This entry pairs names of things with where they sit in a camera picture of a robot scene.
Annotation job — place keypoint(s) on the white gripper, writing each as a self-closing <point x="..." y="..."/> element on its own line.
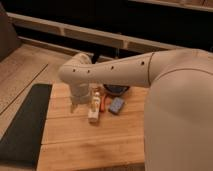
<point x="80" y="94"/>

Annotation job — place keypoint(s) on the dark blue bowl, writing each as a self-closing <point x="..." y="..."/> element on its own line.
<point x="115" y="90"/>

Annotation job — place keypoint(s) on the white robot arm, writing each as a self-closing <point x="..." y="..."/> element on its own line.
<point x="178" y="111"/>

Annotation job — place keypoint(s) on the orange marker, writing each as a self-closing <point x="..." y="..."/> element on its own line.
<point x="102" y="106"/>

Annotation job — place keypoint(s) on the wooden board table top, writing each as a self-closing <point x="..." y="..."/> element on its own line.
<point x="71" y="143"/>

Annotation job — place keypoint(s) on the white shelf rail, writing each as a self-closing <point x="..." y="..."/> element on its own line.
<point x="90" y="35"/>

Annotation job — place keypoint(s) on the white bottle with label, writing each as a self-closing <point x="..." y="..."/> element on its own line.
<point x="93" y="114"/>

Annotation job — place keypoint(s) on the black floor mat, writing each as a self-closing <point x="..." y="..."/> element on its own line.
<point x="22" y="140"/>

